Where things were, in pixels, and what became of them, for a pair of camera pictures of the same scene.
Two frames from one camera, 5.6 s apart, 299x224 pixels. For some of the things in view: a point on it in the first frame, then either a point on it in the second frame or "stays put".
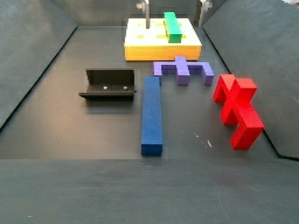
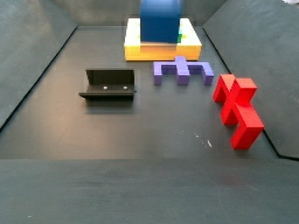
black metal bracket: (110, 84) stays put
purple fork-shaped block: (183, 68) stays put
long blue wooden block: (153, 116) -> (159, 20)
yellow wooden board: (147, 44) stays put
